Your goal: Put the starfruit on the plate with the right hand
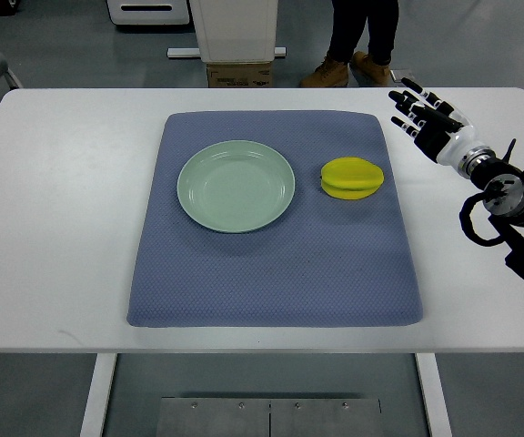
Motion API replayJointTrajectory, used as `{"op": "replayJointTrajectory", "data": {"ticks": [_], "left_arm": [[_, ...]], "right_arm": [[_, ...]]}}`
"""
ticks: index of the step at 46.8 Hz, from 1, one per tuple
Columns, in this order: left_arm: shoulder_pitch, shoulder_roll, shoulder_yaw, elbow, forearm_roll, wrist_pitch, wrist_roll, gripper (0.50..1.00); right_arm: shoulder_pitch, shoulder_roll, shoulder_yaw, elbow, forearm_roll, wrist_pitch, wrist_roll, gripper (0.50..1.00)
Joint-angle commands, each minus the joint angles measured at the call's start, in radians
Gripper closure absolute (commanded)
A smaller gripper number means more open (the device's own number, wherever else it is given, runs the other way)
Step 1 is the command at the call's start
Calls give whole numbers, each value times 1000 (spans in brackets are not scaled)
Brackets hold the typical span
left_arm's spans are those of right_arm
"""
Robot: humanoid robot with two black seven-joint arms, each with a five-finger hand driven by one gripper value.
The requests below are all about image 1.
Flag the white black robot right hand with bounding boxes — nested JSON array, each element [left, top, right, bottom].
[[388, 77, 472, 163]]

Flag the yellow starfruit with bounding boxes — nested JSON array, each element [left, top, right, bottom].
[[320, 157, 385, 200]]

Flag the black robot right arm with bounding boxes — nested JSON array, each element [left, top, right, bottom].
[[458, 140, 524, 280]]

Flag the grey floor socket plate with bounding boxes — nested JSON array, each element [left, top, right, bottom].
[[390, 68, 415, 84]]

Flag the light green plate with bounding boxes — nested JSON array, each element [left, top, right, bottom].
[[176, 140, 296, 233]]

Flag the person legs with tan boots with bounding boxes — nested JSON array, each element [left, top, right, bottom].
[[299, 0, 399, 88]]

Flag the blue textured mat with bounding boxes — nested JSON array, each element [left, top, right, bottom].
[[126, 109, 424, 329]]

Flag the cardboard box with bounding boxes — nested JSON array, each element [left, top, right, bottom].
[[207, 62, 273, 88]]

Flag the white table leg right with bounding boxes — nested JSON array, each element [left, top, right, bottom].
[[415, 353, 453, 437]]

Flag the white table leg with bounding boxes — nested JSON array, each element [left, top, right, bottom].
[[415, 353, 453, 437], [80, 353, 117, 437]]

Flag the white machine with slot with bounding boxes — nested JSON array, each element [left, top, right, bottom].
[[106, 0, 190, 25]]

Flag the white table leg left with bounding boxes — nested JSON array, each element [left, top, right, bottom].
[[80, 353, 117, 437]]

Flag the white pedestal stand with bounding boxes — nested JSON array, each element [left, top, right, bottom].
[[167, 0, 287, 64]]

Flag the metal base plate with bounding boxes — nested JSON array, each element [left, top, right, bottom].
[[156, 398, 384, 436]]

